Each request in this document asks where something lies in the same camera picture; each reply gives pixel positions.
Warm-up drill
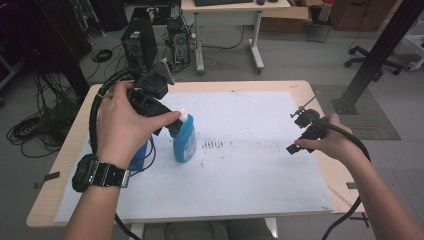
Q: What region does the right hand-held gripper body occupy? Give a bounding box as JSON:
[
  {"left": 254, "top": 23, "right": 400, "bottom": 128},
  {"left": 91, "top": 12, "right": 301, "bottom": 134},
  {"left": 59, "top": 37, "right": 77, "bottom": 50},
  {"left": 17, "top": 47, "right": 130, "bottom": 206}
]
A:
[{"left": 289, "top": 95, "right": 330, "bottom": 141}]

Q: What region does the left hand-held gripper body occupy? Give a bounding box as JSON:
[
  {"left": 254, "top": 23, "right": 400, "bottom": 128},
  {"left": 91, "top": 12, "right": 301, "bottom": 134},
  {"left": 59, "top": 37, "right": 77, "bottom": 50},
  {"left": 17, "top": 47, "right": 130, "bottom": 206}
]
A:
[{"left": 127, "top": 58, "right": 176, "bottom": 118}]

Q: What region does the blue bottle with white cap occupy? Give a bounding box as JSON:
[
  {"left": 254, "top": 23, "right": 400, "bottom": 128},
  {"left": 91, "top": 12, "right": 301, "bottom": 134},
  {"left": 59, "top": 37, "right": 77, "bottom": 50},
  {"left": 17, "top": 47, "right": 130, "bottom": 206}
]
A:
[{"left": 172, "top": 108, "right": 198, "bottom": 164}]

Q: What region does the person's right hand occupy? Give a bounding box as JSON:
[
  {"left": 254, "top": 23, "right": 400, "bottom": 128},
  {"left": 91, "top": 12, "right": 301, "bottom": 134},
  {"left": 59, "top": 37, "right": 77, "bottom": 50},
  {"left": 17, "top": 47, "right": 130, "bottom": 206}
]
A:
[{"left": 294, "top": 112, "right": 363, "bottom": 162}]

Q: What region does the person's left hand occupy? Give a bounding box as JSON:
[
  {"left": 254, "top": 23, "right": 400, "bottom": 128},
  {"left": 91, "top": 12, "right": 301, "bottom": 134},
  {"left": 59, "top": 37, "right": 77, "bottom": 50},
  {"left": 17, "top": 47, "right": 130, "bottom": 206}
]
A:
[{"left": 95, "top": 81, "right": 183, "bottom": 170}]

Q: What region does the black computer tower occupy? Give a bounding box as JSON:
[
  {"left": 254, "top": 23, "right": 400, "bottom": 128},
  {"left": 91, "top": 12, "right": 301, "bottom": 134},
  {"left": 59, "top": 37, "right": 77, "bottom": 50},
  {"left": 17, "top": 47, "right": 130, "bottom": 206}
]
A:
[{"left": 120, "top": 17, "right": 159, "bottom": 73}]

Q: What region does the open computer case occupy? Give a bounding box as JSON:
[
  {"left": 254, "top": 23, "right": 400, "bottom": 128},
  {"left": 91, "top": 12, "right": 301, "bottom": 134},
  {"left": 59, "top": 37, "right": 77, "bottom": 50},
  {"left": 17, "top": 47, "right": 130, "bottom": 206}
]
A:
[{"left": 165, "top": 15, "right": 192, "bottom": 67}]

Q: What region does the white table mat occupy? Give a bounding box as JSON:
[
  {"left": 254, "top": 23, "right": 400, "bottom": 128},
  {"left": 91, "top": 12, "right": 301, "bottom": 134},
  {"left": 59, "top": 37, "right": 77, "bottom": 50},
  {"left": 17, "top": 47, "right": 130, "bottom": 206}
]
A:
[{"left": 54, "top": 90, "right": 335, "bottom": 224}]

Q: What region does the dark floor mat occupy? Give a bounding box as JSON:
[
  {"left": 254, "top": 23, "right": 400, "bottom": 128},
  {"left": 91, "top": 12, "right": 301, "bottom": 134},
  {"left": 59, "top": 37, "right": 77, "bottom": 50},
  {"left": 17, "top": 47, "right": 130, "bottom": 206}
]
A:
[{"left": 311, "top": 84, "right": 402, "bottom": 142}]

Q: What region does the white table leg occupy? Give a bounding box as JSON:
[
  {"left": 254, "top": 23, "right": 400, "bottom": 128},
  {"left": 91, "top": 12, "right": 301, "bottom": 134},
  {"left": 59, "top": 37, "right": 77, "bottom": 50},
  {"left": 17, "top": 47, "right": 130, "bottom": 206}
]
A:
[
  {"left": 264, "top": 217, "right": 280, "bottom": 240},
  {"left": 129, "top": 222, "right": 146, "bottom": 240}
]

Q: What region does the black office chair base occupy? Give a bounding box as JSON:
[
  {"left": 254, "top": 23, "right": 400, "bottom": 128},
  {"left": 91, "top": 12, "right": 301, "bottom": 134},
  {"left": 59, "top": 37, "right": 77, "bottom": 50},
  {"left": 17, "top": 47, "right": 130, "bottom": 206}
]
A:
[{"left": 343, "top": 45, "right": 405, "bottom": 77}]

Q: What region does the black wrist watch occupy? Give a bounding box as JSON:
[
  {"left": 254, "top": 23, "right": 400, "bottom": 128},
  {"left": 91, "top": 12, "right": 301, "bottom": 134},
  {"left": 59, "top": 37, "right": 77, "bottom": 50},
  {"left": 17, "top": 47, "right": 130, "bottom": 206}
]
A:
[{"left": 71, "top": 153, "right": 131, "bottom": 194}]

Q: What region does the black tape cross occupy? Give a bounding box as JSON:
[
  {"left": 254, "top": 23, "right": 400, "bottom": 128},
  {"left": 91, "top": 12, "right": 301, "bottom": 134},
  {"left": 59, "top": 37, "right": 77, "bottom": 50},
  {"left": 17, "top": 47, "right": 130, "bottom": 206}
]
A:
[{"left": 349, "top": 212, "right": 370, "bottom": 229}]

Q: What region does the flat cardboard box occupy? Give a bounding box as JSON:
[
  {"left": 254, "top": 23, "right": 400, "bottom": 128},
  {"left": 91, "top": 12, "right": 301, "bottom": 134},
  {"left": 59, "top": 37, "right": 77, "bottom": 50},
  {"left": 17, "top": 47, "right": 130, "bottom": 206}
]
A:
[{"left": 259, "top": 5, "right": 310, "bottom": 35}]

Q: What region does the white desk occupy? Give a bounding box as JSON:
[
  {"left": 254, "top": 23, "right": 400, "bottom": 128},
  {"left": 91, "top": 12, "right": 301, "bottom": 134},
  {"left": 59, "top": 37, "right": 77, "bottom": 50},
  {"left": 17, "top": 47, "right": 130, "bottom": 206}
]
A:
[{"left": 180, "top": 0, "right": 293, "bottom": 76}]

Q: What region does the clear bottle with red cap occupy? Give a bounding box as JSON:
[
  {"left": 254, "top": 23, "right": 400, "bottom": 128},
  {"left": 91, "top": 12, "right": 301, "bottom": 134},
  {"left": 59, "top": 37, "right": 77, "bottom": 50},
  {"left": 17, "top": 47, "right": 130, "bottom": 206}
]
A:
[{"left": 317, "top": 0, "right": 335, "bottom": 23}]

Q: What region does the black keyboard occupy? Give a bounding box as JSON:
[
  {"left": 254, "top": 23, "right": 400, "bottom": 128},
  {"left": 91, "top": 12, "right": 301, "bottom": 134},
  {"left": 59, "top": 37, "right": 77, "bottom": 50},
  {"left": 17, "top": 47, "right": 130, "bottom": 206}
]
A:
[{"left": 193, "top": 0, "right": 255, "bottom": 8}]

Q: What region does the brown cabinet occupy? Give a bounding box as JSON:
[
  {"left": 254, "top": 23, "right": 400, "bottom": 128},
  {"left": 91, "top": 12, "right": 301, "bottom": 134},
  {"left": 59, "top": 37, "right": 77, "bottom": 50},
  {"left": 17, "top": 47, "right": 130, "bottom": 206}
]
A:
[{"left": 329, "top": 0, "right": 398, "bottom": 33}]

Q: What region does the black curtain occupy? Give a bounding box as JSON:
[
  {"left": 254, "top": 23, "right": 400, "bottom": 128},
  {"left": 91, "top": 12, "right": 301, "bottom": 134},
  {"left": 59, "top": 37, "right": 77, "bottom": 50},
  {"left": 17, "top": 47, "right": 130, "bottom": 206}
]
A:
[{"left": 0, "top": 0, "right": 93, "bottom": 101}]

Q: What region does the thin black cable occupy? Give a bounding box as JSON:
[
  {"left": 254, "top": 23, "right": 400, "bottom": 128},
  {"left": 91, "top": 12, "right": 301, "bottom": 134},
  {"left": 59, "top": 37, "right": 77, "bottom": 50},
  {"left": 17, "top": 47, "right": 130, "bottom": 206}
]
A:
[{"left": 129, "top": 134, "right": 158, "bottom": 178}]

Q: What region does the right gripper black corrugated cable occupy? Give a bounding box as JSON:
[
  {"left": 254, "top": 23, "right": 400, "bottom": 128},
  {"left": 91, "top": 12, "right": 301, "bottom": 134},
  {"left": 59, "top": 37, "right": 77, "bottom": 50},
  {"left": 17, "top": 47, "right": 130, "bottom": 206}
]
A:
[{"left": 319, "top": 120, "right": 372, "bottom": 240}]

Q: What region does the gripper black corrugated cable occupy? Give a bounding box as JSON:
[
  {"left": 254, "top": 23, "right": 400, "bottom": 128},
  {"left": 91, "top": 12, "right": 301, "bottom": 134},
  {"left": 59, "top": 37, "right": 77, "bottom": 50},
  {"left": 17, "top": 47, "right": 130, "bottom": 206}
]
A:
[
  {"left": 88, "top": 68, "right": 143, "bottom": 240},
  {"left": 319, "top": 120, "right": 372, "bottom": 240}
]

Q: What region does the coiled black cable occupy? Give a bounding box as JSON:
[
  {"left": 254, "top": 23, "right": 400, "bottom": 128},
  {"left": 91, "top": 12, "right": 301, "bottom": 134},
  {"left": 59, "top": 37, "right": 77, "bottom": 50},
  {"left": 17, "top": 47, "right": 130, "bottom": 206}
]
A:
[{"left": 90, "top": 48, "right": 114, "bottom": 64}]

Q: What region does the left gripper black corrugated cable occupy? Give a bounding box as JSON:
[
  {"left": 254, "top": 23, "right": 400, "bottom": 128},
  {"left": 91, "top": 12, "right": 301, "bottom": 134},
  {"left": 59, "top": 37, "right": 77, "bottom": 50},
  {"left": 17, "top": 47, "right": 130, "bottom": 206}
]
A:
[{"left": 88, "top": 68, "right": 143, "bottom": 240}]

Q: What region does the black aluminium post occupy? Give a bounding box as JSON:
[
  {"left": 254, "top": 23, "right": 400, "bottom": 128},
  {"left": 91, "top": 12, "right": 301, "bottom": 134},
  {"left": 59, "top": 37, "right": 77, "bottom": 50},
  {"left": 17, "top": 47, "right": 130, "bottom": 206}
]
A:
[{"left": 331, "top": 0, "right": 424, "bottom": 116}]

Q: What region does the tangle of black floor cables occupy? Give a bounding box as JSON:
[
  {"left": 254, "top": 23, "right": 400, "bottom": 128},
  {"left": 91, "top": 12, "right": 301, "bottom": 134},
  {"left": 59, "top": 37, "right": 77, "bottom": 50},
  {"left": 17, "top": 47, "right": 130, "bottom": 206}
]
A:
[{"left": 5, "top": 71, "right": 83, "bottom": 160}]

